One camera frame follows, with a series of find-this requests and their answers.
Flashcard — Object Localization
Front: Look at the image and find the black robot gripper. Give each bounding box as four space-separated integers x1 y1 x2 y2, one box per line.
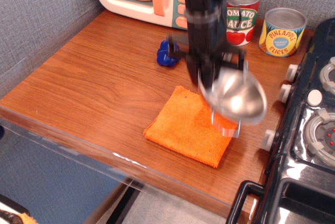
166 9 244 89

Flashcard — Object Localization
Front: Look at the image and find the small steel pot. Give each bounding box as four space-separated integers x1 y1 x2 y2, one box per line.
198 62 267 138

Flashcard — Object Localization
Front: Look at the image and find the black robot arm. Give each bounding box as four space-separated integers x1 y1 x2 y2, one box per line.
166 0 244 88

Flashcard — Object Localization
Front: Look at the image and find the blue toy grape bunch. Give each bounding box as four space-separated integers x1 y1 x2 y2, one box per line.
157 40 181 67

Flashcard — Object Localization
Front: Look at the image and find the orange microfibre cloth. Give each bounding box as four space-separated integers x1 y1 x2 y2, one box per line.
143 86 237 168

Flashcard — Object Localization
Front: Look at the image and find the tomato sauce can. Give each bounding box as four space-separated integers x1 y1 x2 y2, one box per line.
227 0 261 46

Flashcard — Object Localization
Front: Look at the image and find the pineapple slices can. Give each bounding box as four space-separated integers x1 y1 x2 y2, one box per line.
259 7 307 58

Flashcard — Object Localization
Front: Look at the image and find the white stove knob middle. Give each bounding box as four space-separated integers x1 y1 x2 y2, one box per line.
278 84 292 103

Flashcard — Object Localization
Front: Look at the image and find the white stove knob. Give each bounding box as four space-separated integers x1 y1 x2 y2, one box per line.
278 84 292 103
261 129 276 152
285 64 299 83

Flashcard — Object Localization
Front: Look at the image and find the white stove knob far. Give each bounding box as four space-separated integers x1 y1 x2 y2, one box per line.
285 64 299 83

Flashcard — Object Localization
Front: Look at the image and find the white stove knob near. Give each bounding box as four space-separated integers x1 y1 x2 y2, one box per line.
261 129 276 152

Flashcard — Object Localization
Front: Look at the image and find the black toy stove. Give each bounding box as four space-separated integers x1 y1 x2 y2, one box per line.
227 18 334 223

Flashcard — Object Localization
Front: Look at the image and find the orange plush object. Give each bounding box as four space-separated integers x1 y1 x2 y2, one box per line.
13 213 37 224

